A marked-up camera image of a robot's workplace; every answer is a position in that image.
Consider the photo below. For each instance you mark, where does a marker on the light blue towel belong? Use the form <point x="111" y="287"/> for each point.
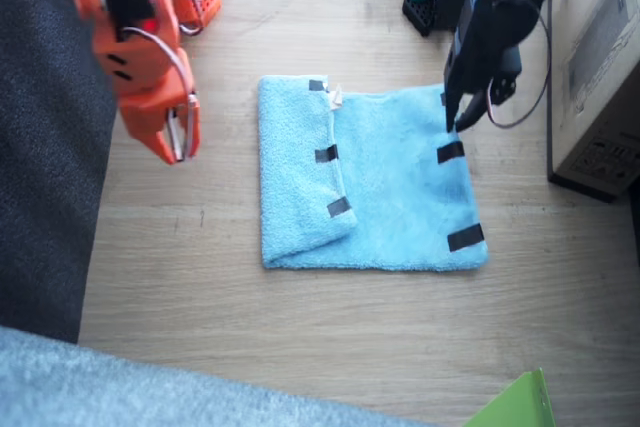
<point x="400" y="197"/>

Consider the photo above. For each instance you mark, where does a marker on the brown cardboard box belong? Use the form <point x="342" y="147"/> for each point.
<point x="600" y="72"/>

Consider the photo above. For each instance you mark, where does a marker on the green plastic angle bracket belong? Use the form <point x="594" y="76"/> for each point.
<point x="520" y="404"/>

